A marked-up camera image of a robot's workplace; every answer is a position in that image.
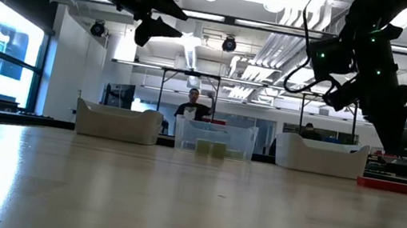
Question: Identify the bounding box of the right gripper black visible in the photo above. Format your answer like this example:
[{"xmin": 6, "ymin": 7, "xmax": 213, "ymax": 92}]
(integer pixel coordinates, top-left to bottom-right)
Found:
[{"xmin": 316, "ymin": 30, "xmax": 407, "ymax": 157}]

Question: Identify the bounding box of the red block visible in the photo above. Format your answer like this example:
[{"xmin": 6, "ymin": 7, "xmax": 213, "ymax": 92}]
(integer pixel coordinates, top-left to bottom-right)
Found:
[{"xmin": 355, "ymin": 175, "xmax": 407, "ymax": 195}]

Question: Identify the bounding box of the long green block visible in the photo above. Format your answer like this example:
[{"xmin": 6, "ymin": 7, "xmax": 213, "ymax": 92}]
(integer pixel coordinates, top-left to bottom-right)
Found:
[{"xmin": 225, "ymin": 148, "xmax": 246, "ymax": 162}]

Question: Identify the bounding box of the blue crate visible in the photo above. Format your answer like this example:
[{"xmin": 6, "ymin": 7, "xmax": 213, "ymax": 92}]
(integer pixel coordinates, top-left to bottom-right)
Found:
[{"xmin": 320, "ymin": 136, "xmax": 345, "ymax": 146}]

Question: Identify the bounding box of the round black ceiling speaker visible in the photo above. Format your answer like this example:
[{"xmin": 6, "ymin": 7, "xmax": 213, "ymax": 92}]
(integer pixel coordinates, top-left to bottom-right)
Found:
[
  {"xmin": 88, "ymin": 19, "xmax": 107, "ymax": 38},
  {"xmin": 220, "ymin": 34, "xmax": 238, "ymax": 54}
]

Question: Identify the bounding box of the person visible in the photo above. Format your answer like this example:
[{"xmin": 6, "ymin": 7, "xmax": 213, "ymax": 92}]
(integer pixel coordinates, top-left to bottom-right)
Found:
[
  {"xmin": 298, "ymin": 121, "xmax": 324, "ymax": 142},
  {"xmin": 173, "ymin": 84, "xmax": 219, "ymax": 124}
]

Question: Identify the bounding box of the white plastic bin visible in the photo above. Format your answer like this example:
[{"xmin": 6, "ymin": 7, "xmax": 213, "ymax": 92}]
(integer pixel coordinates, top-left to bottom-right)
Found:
[{"xmin": 270, "ymin": 130, "xmax": 371, "ymax": 182}]

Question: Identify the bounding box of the beige-grey plastic bin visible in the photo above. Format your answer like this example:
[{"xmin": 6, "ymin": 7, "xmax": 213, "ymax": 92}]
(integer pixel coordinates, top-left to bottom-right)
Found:
[{"xmin": 71, "ymin": 97, "xmax": 165, "ymax": 148}]

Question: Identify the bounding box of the red box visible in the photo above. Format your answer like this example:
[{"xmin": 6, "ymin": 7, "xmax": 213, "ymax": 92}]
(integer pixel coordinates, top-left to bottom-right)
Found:
[{"xmin": 202, "ymin": 116, "xmax": 228, "ymax": 127}]

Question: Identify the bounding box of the clear plastic bin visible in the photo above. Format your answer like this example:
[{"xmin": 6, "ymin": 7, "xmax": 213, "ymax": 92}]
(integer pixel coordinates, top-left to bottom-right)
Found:
[{"xmin": 172, "ymin": 114, "xmax": 260, "ymax": 162}]

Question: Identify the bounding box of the large bright window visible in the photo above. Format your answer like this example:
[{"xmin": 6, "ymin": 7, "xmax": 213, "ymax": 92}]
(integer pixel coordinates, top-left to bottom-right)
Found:
[{"xmin": 0, "ymin": 0, "xmax": 54, "ymax": 114}]

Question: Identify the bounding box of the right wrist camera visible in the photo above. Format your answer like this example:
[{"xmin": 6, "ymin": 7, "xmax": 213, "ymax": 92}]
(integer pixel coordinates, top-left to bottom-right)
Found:
[{"xmin": 307, "ymin": 35, "xmax": 361, "ymax": 88}]

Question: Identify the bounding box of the black metal rack frame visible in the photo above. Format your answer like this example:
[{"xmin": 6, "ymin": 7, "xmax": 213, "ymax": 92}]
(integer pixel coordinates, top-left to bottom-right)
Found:
[
  {"xmin": 296, "ymin": 90, "xmax": 361, "ymax": 146},
  {"xmin": 154, "ymin": 66, "xmax": 223, "ymax": 123}
]

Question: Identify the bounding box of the black aluminium table frame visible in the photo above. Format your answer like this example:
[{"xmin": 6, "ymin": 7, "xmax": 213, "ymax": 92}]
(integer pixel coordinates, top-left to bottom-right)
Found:
[{"xmin": 0, "ymin": 110, "xmax": 407, "ymax": 194}]

